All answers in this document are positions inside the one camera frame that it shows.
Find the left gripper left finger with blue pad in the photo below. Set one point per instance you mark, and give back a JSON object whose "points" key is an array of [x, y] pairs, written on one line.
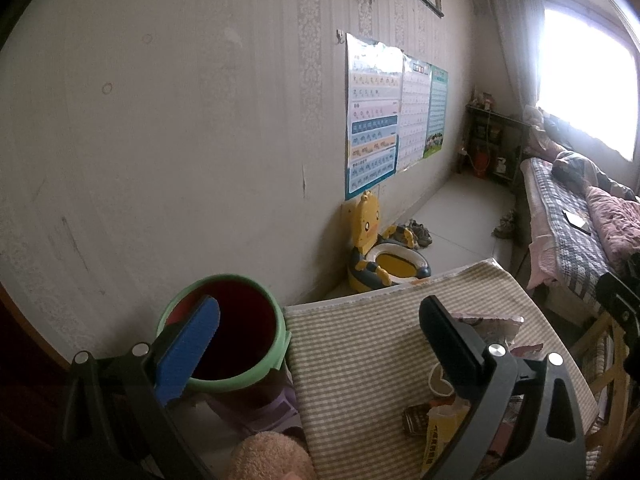
{"points": [[116, 424]]}

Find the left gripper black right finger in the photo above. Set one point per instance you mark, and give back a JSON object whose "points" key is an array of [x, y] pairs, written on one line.
{"points": [[547, 441]]}

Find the green rimmed trash bin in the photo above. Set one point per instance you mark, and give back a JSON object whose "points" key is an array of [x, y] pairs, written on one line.
{"points": [[251, 339]]}

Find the wooden chair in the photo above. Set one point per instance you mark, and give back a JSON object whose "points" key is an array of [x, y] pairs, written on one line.
{"points": [[601, 352]]}

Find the yellow snack box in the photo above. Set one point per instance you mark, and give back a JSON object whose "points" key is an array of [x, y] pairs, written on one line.
{"points": [[443, 423]]}

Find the pink plush toy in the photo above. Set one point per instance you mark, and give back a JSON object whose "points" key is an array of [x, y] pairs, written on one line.
{"points": [[271, 456]]}

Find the bed with plaid sheet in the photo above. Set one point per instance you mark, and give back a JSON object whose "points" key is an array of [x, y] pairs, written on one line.
{"points": [[560, 253]]}

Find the striped beige table mat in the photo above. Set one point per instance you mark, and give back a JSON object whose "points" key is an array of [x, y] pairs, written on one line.
{"points": [[358, 361]]}

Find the papers on bed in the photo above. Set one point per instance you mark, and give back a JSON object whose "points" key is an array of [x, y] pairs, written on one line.
{"points": [[577, 222]]}

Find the pink blanket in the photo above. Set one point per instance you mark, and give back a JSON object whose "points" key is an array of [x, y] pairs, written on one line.
{"points": [[617, 223]]}

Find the yellow duck potty seat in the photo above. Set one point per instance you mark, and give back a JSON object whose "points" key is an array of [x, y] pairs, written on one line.
{"points": [[374, 262]]}

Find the shoes on floor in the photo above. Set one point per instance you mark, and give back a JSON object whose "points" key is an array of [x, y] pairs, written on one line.
{"points": [[413, 235]]}

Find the dark wooden shelf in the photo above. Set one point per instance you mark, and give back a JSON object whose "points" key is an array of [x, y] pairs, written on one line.
{"points": [[494, 144]]}

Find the teal wall poster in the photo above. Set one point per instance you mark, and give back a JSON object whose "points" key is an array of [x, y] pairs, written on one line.
{"points": [[436, 118]]}

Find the white chart wall poster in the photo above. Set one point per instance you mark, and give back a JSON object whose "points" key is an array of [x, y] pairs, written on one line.
{"points": [[415, 101]]}

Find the blue pinyin wall poster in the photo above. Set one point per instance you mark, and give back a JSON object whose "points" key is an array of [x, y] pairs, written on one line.
{"points": [[373, 90]]}

